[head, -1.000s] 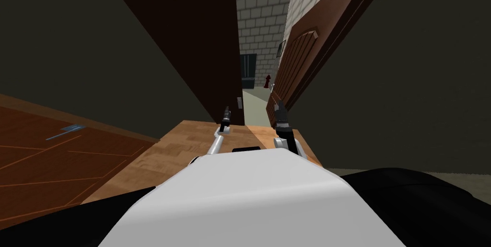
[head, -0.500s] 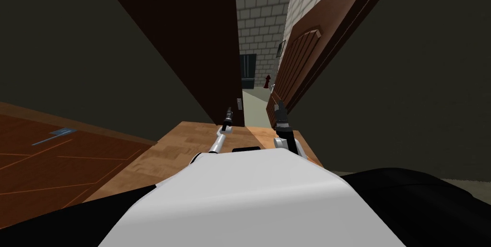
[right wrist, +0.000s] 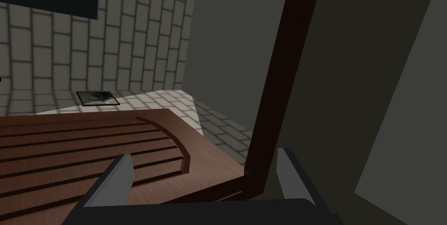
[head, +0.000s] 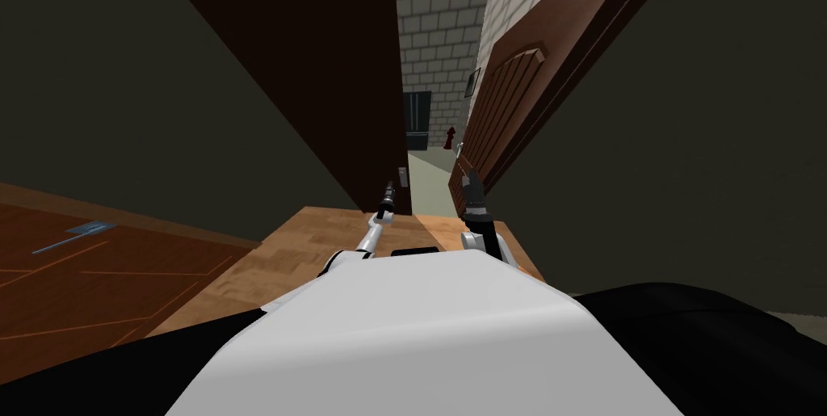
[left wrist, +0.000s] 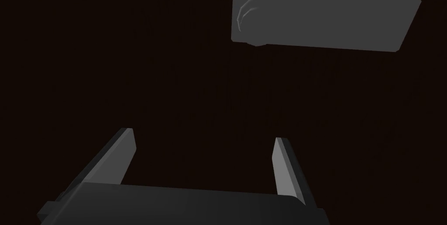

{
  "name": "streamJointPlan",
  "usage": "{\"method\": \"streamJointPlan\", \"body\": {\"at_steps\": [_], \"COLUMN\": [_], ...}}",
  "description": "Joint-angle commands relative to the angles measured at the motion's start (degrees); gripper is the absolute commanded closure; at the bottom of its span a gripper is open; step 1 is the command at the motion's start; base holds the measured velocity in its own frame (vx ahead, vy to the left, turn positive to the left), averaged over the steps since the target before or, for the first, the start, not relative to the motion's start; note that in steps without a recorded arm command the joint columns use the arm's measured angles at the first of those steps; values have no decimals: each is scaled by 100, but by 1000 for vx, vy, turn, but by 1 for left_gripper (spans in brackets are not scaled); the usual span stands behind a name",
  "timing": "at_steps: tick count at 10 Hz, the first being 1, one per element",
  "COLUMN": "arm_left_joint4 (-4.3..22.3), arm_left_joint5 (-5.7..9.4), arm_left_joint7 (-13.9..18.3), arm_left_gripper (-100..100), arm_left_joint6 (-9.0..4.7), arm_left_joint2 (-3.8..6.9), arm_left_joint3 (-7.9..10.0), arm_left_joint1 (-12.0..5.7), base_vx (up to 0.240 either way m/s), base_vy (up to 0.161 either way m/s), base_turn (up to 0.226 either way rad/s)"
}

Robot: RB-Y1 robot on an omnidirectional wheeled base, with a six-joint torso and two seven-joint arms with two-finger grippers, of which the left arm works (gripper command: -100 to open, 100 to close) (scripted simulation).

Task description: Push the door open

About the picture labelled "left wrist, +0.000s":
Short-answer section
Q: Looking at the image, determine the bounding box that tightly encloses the grey door handle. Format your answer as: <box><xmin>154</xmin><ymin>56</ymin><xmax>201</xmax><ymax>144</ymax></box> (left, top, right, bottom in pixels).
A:
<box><xmin>230</xmin><ymin>0</ymin><xmax>422</xmax><ymax>53</ymax></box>

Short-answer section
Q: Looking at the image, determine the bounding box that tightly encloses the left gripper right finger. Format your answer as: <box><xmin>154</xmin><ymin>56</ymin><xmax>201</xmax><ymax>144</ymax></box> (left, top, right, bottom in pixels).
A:
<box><xmin>272</xmin><ymin>137</ymin><xmax>317</xmax><ymax>208</ymax></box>

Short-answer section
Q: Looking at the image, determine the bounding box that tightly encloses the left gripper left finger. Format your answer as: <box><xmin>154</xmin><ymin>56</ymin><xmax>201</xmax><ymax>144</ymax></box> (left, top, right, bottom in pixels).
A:
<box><xmin>68</xmin><ymin>127</ymin><xmax>137</xmax><ymax>190</ymax></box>

